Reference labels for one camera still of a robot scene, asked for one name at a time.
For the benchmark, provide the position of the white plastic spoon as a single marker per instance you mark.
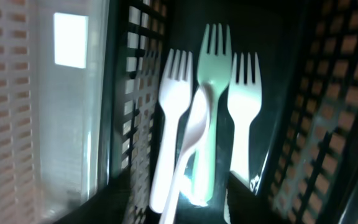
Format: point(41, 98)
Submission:
point(196, 132)

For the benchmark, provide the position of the white plastic fork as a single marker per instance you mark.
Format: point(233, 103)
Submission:
point(174, 97)
point(244, 103)
point(213, 73)

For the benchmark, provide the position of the black plastic basket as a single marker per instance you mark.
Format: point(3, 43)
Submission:
point(304, 142)

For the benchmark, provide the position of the clear plastic basket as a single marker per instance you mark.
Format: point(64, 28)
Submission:
point(52, 55)

